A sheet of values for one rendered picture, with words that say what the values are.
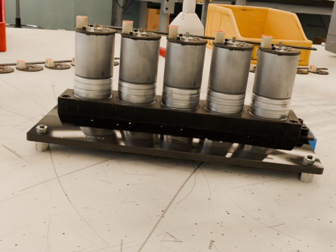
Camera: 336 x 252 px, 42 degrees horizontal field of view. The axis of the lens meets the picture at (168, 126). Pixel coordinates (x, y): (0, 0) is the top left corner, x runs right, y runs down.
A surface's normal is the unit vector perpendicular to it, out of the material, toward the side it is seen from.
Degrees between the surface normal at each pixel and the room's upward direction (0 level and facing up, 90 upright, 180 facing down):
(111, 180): 0
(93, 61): 90
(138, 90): 90
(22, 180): 0
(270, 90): 90
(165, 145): 0
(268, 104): 90
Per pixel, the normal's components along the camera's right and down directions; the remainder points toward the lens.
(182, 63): -0.11, 0.33
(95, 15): 0.25, 0.36
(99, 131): 0.09, -0.94
